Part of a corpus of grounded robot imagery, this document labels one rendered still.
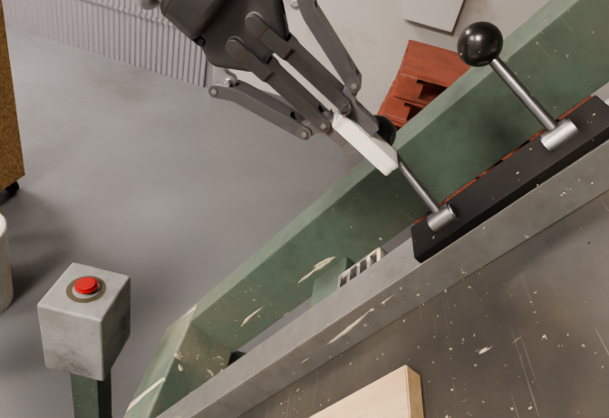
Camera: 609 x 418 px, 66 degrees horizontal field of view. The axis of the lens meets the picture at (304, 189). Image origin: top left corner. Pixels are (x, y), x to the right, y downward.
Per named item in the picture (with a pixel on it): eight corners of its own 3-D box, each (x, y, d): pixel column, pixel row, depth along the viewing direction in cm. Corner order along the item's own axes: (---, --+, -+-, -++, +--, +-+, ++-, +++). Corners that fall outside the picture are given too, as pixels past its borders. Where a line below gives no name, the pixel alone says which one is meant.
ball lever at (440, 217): (439, 234, 46) (357, 131, 48) (471, 212, 44) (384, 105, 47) (431, 245, 43) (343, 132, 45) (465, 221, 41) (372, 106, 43)
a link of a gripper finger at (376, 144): (339, 108, 43) (344, 102, 42) (391, 157, 44) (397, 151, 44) (337, 121, 40) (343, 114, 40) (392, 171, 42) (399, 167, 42)
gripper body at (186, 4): (138, 22, 36) (232, 103, 38) (201, -72, 32) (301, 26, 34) (174, 4, 42) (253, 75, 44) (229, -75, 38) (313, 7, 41)
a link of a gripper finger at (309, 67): (251, 16, 40) (261, 3, 39) (346, 102, 43) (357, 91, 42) (240, 26, 37) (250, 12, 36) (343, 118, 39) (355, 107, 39)
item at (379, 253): (354, 289, 58) (337, 276, 58) (397, 260, 55) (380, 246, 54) (353, 313, 55) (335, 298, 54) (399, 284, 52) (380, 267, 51)
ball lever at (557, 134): (549, 160, 41) (452, 46, 43) (591, 131, 39) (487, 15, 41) (548, 164, 37) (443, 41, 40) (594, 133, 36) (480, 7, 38)
